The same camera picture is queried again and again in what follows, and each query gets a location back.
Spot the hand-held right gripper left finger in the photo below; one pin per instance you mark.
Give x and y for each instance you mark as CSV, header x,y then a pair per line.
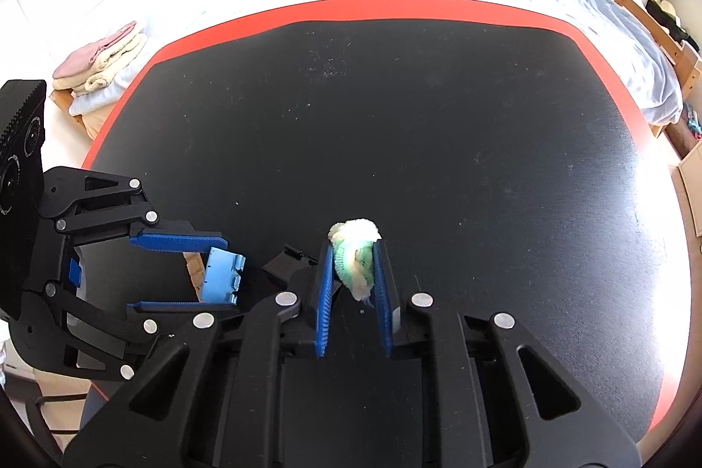
x,y
324,303

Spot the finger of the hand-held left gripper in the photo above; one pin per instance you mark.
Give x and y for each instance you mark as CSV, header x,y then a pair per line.
x,y
181,241
164,306

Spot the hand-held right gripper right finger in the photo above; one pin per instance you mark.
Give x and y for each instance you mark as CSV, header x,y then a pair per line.
x,y
384,303

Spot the blue plastic clip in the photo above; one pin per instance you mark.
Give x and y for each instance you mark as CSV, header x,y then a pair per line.
x,y
219,276

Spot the green-white sock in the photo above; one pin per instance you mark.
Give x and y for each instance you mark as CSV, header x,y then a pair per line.
x,y
354,254

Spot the wooden block left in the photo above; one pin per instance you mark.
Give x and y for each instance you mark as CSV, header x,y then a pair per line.
x,y
193,268

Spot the black plastic block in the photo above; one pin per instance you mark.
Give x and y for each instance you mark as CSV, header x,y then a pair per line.
x,y
285,265

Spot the folded beige towels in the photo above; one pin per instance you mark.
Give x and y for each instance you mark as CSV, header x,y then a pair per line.
x,y
98,81

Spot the folded pink towel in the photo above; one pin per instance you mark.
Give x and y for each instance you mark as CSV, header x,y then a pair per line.
x,y
82,59

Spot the black office chair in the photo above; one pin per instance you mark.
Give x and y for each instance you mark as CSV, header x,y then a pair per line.
x,y
41,410

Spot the white drawer cabinet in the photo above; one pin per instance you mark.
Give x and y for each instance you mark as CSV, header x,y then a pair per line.
x,y
692,188

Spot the bed with blue sheet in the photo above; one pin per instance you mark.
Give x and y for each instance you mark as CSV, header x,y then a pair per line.
x,y
688,68

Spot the black bag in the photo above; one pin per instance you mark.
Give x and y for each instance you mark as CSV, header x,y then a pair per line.
x,y
666,21

